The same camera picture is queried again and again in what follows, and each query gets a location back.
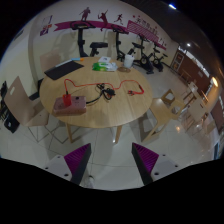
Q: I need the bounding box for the black exercise bike left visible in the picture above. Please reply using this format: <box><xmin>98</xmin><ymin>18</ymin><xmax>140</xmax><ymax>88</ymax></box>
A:
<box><xmin>69</xmin><ymin>21</ymin><xmax>109</xmax><ymax>58</ymax></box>

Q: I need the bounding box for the black exercise bike middle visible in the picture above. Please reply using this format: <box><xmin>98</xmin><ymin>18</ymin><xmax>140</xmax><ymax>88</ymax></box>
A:
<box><xmin>112</xmin><ymin>26</ymin><xmax>127</xmax><ymax>61</ymax></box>

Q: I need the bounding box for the wooden chair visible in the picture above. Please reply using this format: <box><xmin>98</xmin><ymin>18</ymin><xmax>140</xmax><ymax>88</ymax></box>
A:
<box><xmin>143</xmin><ymin>89</ymin><xmax>185</xmax><ymax>141</ymax></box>
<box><xmin>4</xmin><ymin>77</ymin><xmax>49</xmax><ymax>127</ymax></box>

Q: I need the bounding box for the black power cord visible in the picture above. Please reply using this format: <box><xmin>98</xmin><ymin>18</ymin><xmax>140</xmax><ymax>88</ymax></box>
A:
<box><xmin>85</xmin><ymin>83</ymin><xmax>117</xmax><ymax>105</ymax></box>

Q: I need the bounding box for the green wet wipes pack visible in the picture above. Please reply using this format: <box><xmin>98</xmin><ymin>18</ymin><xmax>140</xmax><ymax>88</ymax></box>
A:
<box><xmin>92</xmin><ymin>62</ymin><xmax>118</xmax><ymax>72</ymax></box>

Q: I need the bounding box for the black exercise bike right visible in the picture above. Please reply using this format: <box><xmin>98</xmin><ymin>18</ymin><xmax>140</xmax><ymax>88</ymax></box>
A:
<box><xmin>128</xmin><ymin>34</ymin><xmax>166</xmax><ymax>74</ymax></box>

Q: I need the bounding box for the white paper sheet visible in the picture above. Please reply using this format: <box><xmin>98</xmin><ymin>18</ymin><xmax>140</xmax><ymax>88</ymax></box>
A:
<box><xmin>98</xmin><ymin>56</ymin><xmax>111</xmax><ymax>62</ymax></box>

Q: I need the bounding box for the black exercise bike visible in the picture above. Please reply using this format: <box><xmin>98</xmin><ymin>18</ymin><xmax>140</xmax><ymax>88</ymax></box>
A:
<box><xmin>69</xmin><ymin>21</ymin><xmax>109</xmax><ymax>58</ymax></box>
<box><xmin>128</xmin><ymin>34</ymin><xmax>166</xmax><ymax>74</ymax></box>
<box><xmin>112</xmin><ymin>26</ymin><xmax>127</xmax><ymax>61</ymax></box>

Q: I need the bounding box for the round wooden table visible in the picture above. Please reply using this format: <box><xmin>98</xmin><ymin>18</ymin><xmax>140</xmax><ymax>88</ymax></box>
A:
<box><xmin>40</xmin><ymin>57</ymin><xmax>153</xmax><ymax>142</ymax></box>

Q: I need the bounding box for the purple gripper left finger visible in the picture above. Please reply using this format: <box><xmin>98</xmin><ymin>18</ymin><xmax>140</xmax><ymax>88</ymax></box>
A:
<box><xmin>64</xmin><ymin>143</ymin><xmax>91</xmax><ymax>185</ymax></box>

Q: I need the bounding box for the white paper cup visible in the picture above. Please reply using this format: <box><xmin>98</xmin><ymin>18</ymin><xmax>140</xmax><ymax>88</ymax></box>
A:
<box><xmin>124</xmin><ymin>54</ymin><xmax>134</xmax><ymax>68</ymax></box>

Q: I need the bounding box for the wooden chair right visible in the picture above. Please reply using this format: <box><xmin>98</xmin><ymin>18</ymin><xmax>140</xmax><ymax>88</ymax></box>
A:
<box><xmin>143</xmin><ymin>89</ymin><xmax>185</xmax><ymax>141</ymax></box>

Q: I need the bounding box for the red charger plug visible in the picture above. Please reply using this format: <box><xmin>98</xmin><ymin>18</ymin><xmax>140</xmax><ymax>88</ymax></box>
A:
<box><xmin>63</xmin><ymin>94</ymin><xmax>71</xmax><ymax>107</ymax></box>

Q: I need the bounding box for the wooden chair left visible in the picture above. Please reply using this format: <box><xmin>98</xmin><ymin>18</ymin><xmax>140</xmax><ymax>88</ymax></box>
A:
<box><xmin>4</xmin><ymin>77</ymin><xmax>49</xmax><ymax>127</ymax></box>

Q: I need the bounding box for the blue pen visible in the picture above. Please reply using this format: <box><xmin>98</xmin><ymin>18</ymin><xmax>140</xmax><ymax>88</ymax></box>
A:
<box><xmin>70</xmin><ymin>58</ymin><xmax>84</xmax><ymax>61</ymax></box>

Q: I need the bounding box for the round wooden coaster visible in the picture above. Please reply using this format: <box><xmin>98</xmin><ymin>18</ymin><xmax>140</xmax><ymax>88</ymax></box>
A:
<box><xmin>117</xmin><ymin>67</ymin><xmax>131</xmax><ymax>73</ymax></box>

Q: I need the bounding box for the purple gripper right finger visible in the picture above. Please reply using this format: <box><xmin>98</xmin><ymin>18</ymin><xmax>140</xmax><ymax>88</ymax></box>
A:
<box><xmin>132</xmin><ymin>143</ymin><xmax>159</xmax><ymax>185</ymax></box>

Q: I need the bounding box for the red charging cable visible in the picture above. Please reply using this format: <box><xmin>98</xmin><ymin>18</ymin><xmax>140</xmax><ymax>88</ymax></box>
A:
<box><xmin>63</xmin><ymin>78</ymin><xmax>146</xmax><ymax>97</ymax></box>

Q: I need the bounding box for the pink power strip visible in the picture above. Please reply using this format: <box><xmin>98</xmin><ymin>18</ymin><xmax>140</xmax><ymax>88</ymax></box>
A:
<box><xmin>53</xmin><ymin>96</ymin><xmax>86</xmax><ymax>116</ymax></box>

